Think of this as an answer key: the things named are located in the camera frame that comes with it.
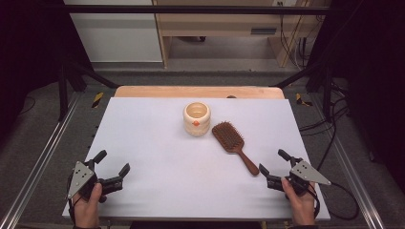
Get bundle of hanging cables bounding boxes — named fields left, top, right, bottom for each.
left=277, top=0, right=323, bottom=71

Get white table board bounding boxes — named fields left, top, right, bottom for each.
left=61, top=96, right=331, bottom=221

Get cream ceramic cup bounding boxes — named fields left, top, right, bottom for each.
left=182, top=101, right=212, bottom=137

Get person's right hand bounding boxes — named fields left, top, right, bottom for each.
left=281, top=177, right=316, bottom=226

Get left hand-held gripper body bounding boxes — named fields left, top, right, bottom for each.
left=67, top=159, right=124, bottom=203

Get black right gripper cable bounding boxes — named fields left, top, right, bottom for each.
left=307, top=181, right=361, bottom=221

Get wooden table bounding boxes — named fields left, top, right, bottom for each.
left=114, top=85, right=286, bottom=99

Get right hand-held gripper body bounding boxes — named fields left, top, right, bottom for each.
left=266, top=157, right=332, bottom=197

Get black metal stand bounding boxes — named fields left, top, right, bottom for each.
left=270, top=60, right=335, bottom=122
left=56, top=56, right=119, bottom=122

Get brown wooden hairbrush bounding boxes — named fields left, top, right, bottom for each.
left=211, top=121, right=261, bottom=177

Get black floor cables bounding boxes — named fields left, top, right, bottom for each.
left=299, top=80, right=352, bottom=171

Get white cabinet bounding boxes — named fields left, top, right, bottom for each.
left=63, top=0, right=163, bottom=63

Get aluminium rail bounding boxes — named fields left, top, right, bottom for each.
left=0, top=94, right=81, bottom=229
left=309, top=94, right=387, bottom=229

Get person's left hand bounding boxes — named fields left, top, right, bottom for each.
left=72, top=183, right=103, bottom=227

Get light wooden desk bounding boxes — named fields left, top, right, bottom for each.
left=152, top=0, right=332, bottom=70

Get black curtain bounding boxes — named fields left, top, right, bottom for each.
left=0, top=0, right=94, bottom=142
left=305, top=0, right=405, bottom=187

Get yellow black tape strip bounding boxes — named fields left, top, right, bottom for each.
left=91, top=92, right=105, bottom=109
left=295, top=93, right=313, bottom=108

